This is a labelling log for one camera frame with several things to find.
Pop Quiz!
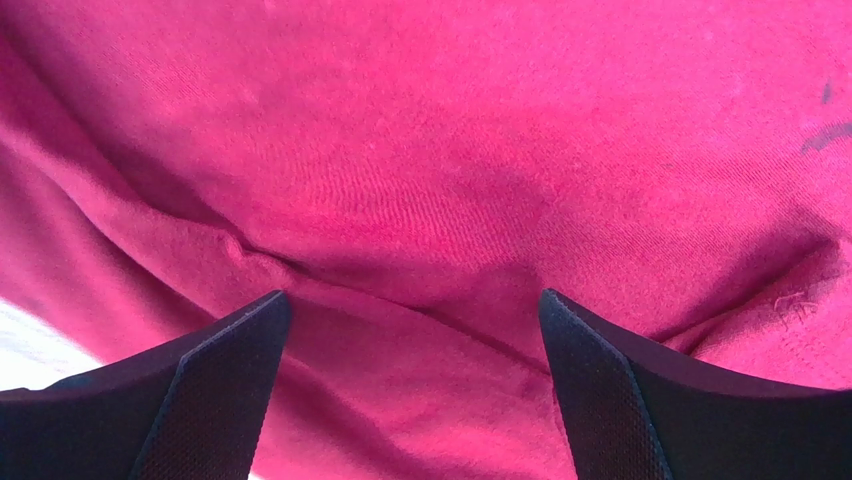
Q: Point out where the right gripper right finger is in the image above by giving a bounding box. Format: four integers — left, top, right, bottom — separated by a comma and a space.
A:
538, 289, 851, 480

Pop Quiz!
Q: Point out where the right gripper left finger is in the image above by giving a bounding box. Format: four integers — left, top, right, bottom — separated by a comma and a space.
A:
1, 291, 291, 480

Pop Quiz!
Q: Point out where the dark red t shirt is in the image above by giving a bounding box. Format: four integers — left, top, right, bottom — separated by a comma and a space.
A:
1, 1, 851, 479

